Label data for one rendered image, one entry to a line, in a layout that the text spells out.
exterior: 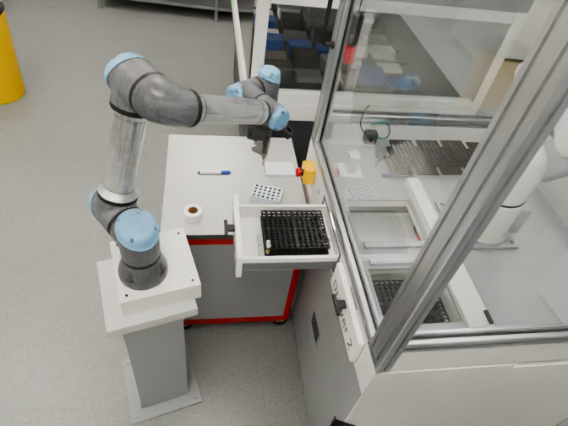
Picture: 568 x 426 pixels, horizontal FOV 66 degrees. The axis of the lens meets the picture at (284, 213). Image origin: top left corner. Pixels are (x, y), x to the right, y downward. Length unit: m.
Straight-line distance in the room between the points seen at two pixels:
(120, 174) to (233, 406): 1.24
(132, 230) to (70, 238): 1.49
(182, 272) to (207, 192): 0.47
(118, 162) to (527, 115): 0.99
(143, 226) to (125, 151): 0.21
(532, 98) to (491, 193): 0.16
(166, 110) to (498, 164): 0.73
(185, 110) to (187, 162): 0.88
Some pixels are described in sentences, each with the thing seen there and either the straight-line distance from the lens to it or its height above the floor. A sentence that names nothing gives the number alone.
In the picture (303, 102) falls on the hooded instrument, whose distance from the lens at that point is 2.17.
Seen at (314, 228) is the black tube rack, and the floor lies 0.90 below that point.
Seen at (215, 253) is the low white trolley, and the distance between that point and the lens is 1.79.
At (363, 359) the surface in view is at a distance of 1.32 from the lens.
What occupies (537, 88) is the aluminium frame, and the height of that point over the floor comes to 1.76.
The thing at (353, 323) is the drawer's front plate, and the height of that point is 0.93.
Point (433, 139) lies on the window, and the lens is 0.96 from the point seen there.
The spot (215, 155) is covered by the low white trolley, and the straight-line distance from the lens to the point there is 2.02.
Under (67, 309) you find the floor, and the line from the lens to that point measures 2.49.
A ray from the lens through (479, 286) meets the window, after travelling 1.03.
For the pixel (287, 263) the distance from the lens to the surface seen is 1.47.
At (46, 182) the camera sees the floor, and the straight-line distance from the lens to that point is 3.15.
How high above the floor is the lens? 2.02
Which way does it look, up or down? 45 degrees down
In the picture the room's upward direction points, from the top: 10 degrees clockwise
